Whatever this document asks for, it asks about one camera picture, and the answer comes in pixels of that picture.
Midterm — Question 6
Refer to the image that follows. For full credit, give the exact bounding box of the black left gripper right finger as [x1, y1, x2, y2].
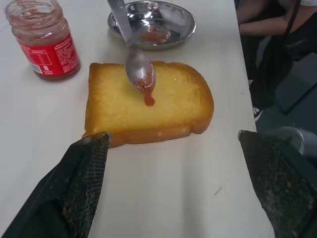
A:
[238, 129, 317, 238]

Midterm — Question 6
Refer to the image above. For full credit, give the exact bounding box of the seated person in dark clothes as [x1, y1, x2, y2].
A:
[234, 0, 317, 122]

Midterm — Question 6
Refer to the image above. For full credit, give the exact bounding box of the yellow toasted bread slice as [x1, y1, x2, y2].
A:
[82, 60, 214, 149]

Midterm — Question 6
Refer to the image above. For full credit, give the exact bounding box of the metal spoon with jam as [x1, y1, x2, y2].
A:
[106, 0, 156, 96]

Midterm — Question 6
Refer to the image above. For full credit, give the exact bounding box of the grey chair leg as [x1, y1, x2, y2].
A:
[272, 126, 317, 157]

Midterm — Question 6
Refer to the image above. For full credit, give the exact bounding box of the round metal bowl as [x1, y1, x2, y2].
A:
[107, 0, 197, 51]

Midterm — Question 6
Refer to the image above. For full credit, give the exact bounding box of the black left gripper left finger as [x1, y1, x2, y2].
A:
[0, 131, 111, 238]

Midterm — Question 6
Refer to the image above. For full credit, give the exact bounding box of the glass jam jar red label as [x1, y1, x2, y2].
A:
[5, 0, 81, 81]

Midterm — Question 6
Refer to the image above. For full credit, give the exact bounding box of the red jam blob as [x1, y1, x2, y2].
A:
[144, 93, 156, 107]

